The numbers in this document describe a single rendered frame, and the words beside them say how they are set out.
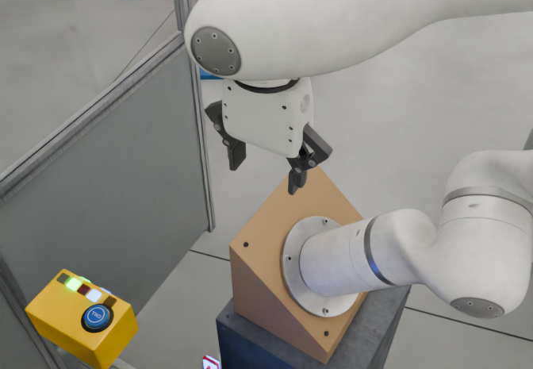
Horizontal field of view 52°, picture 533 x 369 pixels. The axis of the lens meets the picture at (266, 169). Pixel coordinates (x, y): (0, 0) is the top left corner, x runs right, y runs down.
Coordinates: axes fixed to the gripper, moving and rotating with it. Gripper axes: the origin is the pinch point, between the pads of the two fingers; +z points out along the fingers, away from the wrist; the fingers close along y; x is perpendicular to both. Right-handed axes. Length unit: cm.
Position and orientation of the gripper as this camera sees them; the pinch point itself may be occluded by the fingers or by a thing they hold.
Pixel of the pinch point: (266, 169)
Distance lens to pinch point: 69.7
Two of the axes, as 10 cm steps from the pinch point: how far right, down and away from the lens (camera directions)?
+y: -8.7, -3.5, 3.4
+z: 0.0, 6.9, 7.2
